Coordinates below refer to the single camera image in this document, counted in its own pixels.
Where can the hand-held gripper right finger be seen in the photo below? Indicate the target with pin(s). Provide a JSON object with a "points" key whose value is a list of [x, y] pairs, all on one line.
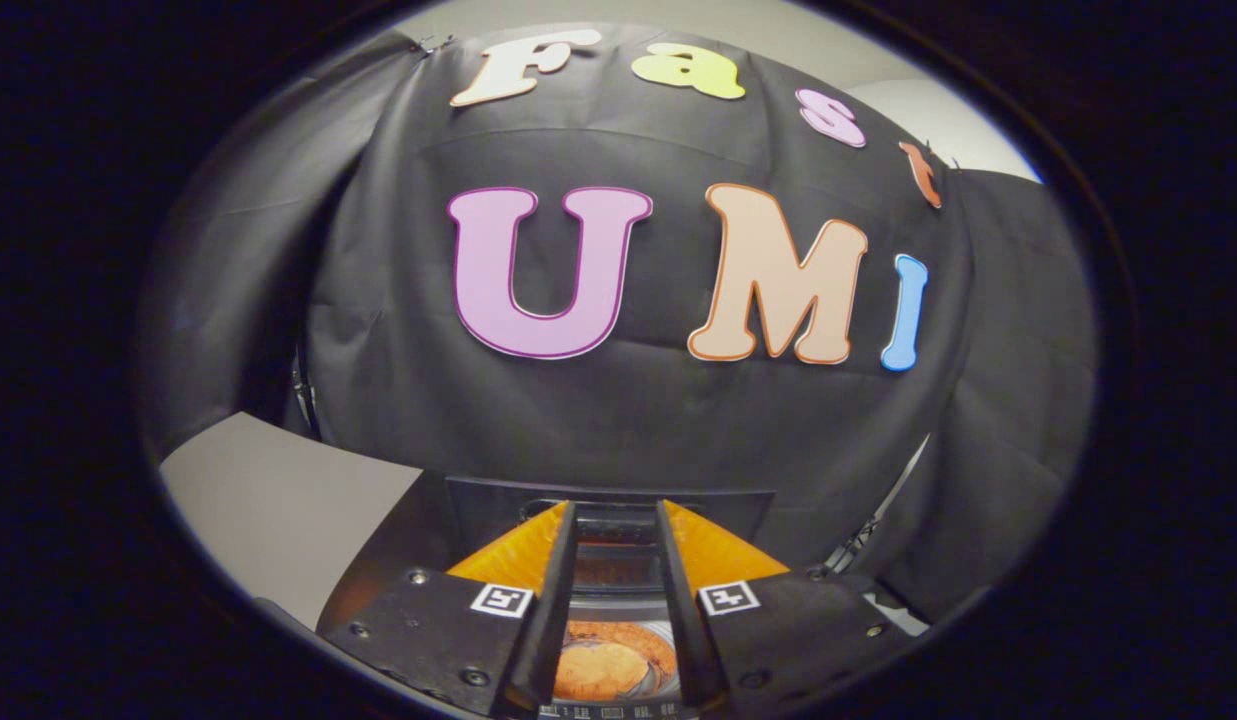
{"points": [[683, 620]]}

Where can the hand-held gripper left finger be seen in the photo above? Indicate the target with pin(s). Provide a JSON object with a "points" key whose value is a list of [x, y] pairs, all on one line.
{"points": [[543, 620]]}

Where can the orange garment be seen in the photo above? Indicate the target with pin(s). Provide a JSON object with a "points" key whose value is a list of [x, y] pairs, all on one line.
{"points": [[608, 670]]}

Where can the black backdrop cloth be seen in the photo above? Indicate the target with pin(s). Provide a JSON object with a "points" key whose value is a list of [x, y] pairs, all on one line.
{"points": [[628, 420]]}

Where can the metal light stand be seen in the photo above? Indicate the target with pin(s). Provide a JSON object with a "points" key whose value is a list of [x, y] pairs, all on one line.
{"points": [[878, 510]]}

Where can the black and white cabinet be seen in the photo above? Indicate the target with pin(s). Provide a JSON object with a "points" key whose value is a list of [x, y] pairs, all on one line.
{"points": [[278, 510]]}

